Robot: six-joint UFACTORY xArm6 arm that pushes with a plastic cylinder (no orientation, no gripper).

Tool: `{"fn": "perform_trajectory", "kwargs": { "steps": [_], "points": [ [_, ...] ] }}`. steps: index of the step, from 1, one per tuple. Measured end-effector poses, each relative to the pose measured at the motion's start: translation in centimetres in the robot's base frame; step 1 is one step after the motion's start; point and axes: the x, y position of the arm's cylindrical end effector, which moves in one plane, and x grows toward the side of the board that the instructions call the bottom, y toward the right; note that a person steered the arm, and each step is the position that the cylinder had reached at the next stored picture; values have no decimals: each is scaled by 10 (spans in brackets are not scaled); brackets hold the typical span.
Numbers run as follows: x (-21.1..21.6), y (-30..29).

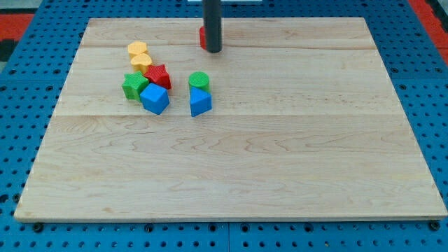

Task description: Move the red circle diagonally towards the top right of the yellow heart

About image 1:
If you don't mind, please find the red circle block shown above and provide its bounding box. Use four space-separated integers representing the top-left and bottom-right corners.
199 26 207 50

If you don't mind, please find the green circle block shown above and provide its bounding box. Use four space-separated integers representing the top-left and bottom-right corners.
188 71 210 92

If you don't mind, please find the yellow heart block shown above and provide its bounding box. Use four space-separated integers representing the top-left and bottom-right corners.
130 53 153 74

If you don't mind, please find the blue triangle block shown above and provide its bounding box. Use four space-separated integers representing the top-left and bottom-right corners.
190 87 212 117

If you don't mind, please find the blue cube block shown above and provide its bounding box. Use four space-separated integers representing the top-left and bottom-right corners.
140 83 169 115

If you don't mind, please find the light wooden board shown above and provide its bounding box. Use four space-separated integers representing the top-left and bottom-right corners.
15 17 447 223

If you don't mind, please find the red star block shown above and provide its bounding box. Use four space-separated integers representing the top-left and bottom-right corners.
143 64 172 90

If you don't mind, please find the green star block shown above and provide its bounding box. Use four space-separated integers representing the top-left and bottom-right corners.
122 71 149 102

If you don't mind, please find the yellow hexagon block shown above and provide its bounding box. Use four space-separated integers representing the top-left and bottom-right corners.
127 41 148 59

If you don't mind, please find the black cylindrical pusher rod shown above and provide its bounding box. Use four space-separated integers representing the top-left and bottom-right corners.
202 0 223 53

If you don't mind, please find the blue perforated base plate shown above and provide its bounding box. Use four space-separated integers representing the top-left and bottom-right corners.
1 0 447 251

